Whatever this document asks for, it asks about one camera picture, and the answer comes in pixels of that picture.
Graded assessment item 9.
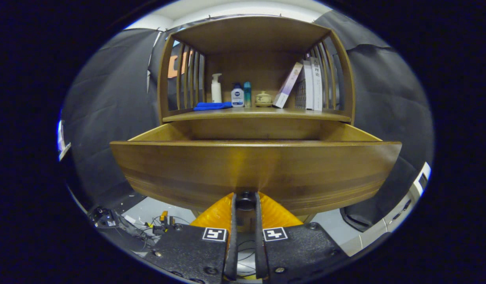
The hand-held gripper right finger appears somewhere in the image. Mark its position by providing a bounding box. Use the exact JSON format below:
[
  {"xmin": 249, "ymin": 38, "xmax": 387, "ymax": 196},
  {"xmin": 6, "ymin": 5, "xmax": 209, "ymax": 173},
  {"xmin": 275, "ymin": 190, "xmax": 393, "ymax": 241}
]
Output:
[{"xmin": 255, "ymin": 192, "xmax": 348, "ymax": 284}]

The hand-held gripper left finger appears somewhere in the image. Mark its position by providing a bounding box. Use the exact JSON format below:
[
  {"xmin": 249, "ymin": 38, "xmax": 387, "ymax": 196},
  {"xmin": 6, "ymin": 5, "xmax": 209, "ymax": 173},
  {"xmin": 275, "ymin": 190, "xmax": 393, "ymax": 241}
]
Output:
[{"xmin": 144, "ymin": 192, "xmax": 238, "ymax": 282}]

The wooden drawer with dark knob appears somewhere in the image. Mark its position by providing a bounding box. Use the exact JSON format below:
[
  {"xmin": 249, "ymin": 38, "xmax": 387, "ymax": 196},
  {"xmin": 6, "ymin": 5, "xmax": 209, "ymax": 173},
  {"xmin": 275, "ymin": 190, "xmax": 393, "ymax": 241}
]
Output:
[{"xmin": 110, "ymin": 120, "xmax": 402, "ymax": 217}]

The wooden countertop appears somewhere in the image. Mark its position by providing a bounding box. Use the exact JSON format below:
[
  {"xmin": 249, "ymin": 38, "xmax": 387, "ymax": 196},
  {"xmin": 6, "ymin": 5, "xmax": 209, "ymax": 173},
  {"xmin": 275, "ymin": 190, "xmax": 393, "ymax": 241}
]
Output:
[{"xmin": 162, "ymin": 106, "xmax": 352, "ymax": 123}]

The wooden cabinet with slatted shelf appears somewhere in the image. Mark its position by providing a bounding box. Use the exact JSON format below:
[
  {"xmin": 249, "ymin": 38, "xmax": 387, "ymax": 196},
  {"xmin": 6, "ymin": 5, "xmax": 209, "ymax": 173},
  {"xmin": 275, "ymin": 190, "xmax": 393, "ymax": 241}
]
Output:
[{"xmin": 157, "ymin": 15, "xmax": 356, "ymax": 224}]

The black device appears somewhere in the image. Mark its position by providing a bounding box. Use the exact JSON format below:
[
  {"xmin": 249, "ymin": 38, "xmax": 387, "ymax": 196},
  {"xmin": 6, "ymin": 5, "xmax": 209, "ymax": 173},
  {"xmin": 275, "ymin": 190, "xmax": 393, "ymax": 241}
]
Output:
[{"xmin": 88, "ymin": 206, "xmax": 121, "ymax": 229}]

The white appliance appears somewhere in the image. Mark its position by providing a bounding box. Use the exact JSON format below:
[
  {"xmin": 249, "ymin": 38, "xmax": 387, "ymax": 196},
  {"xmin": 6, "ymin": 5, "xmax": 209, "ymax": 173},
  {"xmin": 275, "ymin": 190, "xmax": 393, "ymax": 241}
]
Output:
[{"xmin": 339, "ymin": 162, "xmax": 432, "ymax": 257}]

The blue folded cloth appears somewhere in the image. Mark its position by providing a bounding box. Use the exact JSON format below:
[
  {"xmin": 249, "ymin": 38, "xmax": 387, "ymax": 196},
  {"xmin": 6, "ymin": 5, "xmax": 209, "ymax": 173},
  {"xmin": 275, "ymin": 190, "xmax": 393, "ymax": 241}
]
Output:
[{"xmin": 194, "ymin": 102, "xmax": 233, "ymax": 112}]

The beige lidded teacup with saucer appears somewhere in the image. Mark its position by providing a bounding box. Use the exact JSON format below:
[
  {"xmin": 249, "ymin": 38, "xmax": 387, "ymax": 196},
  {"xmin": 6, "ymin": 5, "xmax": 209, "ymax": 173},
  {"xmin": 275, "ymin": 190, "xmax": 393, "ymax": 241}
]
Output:
[{"xmin": 254, "ymin": 91, "xmax": 273, "ymax": 107}]

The white lotion bottle blue cap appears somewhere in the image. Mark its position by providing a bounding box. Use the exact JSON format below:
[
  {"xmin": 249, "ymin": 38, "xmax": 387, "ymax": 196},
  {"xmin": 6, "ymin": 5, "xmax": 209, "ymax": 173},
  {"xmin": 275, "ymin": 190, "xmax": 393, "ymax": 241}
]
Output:
[{"xmin": 231, "ymin": 83, "xmax": 245, "ymax": 108}]

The white pump bottle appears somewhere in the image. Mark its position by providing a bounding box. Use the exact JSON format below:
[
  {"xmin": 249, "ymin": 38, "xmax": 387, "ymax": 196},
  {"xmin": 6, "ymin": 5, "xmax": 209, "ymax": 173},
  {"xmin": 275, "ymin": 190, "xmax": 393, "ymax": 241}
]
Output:
[{"xmin": 211, "ymin": 73, "xmax": 223, "ymax": 104}]

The purple and white book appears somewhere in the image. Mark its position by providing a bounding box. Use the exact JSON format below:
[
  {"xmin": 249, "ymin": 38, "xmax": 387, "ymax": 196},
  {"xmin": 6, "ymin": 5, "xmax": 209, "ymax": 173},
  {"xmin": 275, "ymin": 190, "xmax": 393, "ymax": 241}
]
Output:
[{"xmin": 273, "ymin": 62, "xmax": 304, "ymax": 108}]

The black cable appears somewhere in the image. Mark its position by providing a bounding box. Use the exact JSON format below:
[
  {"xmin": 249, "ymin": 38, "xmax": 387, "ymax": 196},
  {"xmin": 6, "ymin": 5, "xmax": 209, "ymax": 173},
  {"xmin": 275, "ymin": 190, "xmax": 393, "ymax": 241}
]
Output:
[{"xmin": 237, "ymin": 239, "xmax": 256, "ymax": 277}]

